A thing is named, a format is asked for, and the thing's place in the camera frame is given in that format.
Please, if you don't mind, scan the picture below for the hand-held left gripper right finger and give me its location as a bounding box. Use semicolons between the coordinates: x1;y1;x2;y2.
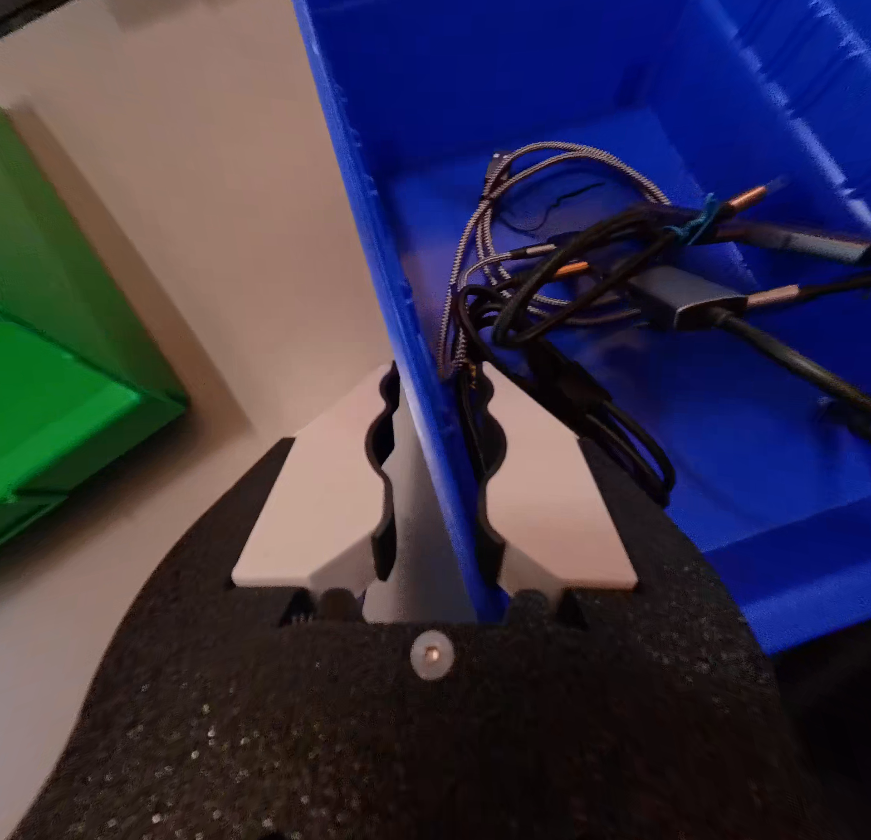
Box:
476;362;639;595

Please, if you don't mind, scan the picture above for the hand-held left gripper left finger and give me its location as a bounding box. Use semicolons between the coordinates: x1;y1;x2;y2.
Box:
231;362;402;592

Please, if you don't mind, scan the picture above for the black cable yellow tie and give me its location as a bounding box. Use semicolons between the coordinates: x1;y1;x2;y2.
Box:
457;262;871;511

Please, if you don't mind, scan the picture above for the green plastic bin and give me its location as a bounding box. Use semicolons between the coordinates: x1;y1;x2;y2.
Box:
0;108;190;548

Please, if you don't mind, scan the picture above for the black cable blue tie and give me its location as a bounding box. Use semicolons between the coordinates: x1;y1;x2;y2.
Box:
493;180;790;351

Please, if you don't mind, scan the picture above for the blue plastic bin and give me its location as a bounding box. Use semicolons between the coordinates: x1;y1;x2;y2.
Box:
284;0;871;656

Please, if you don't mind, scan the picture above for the grey desk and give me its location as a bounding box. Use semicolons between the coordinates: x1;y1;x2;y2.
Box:
0;0;477;827

